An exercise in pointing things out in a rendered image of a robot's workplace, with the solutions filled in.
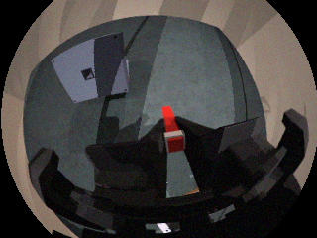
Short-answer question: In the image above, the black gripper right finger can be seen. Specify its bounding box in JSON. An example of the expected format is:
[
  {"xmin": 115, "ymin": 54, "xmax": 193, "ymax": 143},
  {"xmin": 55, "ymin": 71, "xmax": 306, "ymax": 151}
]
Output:
[{"xmin": 174, "ymin": 116, "xmax": 263, "ymax": 191}]

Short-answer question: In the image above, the red peg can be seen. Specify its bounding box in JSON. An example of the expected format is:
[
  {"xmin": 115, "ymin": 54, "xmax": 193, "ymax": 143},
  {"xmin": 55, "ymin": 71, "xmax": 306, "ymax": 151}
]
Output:
[{"xmin": 162, "ymin": 107, "xmax": 185, "ymax": 152}]

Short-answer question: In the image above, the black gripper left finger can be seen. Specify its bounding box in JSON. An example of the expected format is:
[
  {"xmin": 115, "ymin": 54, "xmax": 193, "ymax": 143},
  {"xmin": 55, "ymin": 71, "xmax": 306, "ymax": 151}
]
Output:
[{"xmin": 84, "ymin": 119, "xmax": 167, "ymax": 198}]

